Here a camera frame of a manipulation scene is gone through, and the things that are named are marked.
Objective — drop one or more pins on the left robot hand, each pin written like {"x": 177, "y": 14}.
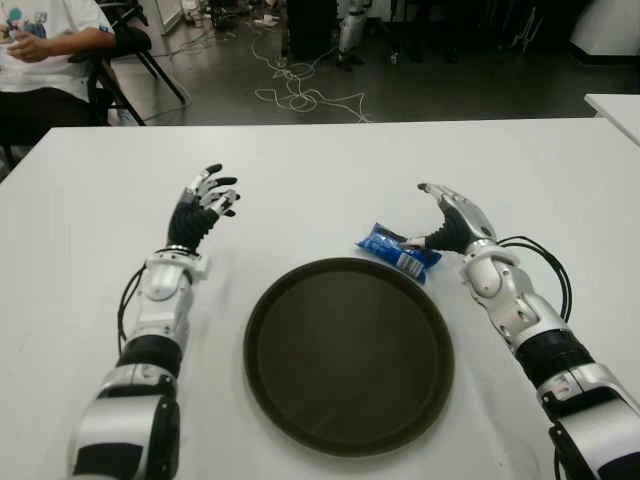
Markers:
{"x": 190, "y": 222}

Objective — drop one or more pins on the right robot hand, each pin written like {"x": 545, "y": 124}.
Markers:
{"x": 460, "y": 225}

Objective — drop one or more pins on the blue Oreo packet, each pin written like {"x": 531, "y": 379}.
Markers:
{"x": 385, "y": 245}

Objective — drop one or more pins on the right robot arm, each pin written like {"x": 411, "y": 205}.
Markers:
{"x": 550, "y": 345}

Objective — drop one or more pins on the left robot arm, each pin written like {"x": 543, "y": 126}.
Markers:
{"x": 150, "y": 350}

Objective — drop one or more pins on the round dark brown tray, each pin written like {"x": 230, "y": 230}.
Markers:
{"x": 350, "y": 355}

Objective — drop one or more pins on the black folding chair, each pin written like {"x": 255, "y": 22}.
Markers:
{"x": 132, "y": 40}

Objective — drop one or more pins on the neighbouring white table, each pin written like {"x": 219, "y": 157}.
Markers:
{"x": 620, "y": 107}

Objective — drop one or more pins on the white framed board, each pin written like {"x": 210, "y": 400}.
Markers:
{"x": 167, "y": 15}

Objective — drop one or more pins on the silver humanoid robot legs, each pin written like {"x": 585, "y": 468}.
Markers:
{"x": 350, "y": 30}

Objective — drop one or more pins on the black cabinet on casters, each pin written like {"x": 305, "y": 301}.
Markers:
{"x": 312, "y": 30}

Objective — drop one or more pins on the seated person white t-shirt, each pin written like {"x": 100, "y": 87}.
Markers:
{"x": 40, "y": 45}

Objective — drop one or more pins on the white curved cabinet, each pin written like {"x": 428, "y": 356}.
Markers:
{"x": 610, "y": 25}

